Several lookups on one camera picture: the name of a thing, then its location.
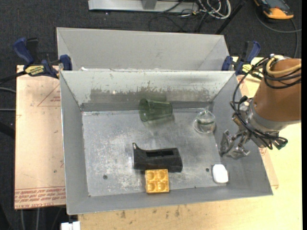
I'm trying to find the green glass cup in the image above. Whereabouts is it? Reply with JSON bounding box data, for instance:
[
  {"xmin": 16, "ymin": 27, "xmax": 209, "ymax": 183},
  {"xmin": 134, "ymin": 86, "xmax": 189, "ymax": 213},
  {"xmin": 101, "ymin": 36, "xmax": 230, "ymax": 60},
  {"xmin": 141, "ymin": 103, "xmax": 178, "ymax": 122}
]
[{"xmin": 138, "ymin": 98, "xmax": 173, "ymax": 123}]

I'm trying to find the brown cardboard board red print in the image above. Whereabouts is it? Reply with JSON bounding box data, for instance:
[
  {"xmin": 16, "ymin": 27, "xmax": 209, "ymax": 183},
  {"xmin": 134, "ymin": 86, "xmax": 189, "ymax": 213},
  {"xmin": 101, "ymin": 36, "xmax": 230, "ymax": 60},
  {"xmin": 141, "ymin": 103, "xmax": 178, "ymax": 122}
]
[{"xmin": 14, "ymin": 65, "xmax": 280, "ymax": 210}]

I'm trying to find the black hollow rectangular block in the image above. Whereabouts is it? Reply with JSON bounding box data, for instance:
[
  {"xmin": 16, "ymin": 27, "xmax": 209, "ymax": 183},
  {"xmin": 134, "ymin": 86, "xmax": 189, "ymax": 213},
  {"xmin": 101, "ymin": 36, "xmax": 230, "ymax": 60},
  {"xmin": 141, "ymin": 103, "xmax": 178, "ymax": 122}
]
[{"xmin": 132, "ymin": 142, "xmax": 184, "ymax": 173}]

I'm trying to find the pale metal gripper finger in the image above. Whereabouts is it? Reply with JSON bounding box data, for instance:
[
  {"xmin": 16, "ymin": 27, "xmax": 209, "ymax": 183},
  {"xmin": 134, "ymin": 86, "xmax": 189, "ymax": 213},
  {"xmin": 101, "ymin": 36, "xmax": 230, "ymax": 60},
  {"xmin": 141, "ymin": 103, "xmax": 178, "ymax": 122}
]
[
  {"xmin": 225, "ymin": 145, "xmax": 251, "ymax": 160},
  {"xmin": 219, "ymin": 129, "xmax": 237, "ymax": 157}
]

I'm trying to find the clear glass flask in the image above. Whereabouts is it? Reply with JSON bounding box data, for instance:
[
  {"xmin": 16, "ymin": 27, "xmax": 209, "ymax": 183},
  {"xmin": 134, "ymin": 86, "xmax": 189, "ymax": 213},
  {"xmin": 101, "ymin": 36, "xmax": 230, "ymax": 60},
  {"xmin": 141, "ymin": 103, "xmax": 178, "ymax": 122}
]
[{"xmin": 192, "ymin": 109, "xmax": 216, "ymax": 134}]

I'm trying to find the grey metal bin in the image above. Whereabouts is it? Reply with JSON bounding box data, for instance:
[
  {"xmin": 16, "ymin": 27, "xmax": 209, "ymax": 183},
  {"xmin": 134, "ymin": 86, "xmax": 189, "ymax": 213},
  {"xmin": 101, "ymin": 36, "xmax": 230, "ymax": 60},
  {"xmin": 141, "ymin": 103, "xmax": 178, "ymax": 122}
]
[{"xmin": 56, "ymin": 27, "xmax": 274, "ymax": 216}]

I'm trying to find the white rounded soap bar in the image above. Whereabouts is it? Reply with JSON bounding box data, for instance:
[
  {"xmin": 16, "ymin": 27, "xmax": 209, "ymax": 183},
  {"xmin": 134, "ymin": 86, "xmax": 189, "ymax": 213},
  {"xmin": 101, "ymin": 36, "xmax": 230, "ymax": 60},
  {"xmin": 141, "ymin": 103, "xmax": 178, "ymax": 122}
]
[{"xmin": 212, "ymin": 164, "xmax": 229, "ymax": 184}]

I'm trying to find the yellow studded toy brick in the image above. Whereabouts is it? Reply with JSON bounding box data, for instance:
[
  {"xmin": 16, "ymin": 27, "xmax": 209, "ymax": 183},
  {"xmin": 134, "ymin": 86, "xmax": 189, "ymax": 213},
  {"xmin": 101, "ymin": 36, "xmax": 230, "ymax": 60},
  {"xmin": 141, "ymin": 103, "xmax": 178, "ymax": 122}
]
[{"xmin": 144, "ymin": 169, "xmax": 170, "ymax": 194}]

